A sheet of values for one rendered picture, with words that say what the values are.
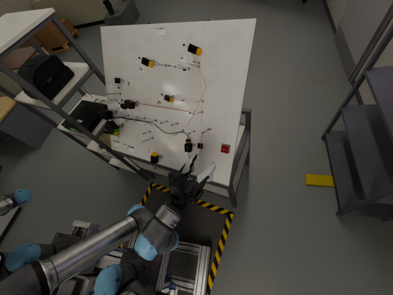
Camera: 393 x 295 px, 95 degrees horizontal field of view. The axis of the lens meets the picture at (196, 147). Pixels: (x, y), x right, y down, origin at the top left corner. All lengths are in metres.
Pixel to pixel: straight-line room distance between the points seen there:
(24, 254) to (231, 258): 1.62
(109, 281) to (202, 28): 1.33
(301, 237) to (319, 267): 0.26
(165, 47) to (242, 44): 0.51
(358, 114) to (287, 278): 1.63
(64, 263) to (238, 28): 1.23
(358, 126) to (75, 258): 2.15
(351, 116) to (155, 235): 2.00
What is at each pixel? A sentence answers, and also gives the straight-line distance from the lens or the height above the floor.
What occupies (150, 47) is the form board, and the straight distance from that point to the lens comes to 1.47.
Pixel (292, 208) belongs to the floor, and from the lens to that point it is 2.25.
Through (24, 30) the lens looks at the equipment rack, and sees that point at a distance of 1.60.
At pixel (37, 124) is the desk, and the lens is 4.46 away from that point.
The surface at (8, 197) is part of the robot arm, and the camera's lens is 1.27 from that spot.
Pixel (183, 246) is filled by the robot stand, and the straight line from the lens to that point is 2.01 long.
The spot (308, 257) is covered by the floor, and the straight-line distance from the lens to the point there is 2.21.
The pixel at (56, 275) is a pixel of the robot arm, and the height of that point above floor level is 1.69.
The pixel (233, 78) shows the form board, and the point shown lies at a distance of 1.17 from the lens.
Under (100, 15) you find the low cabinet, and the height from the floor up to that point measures 0.23.
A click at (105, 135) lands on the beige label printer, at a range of 2.13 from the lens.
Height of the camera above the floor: 2.14
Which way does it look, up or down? 56 degrees down
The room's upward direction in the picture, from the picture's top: 25 degrees counter-clockwise
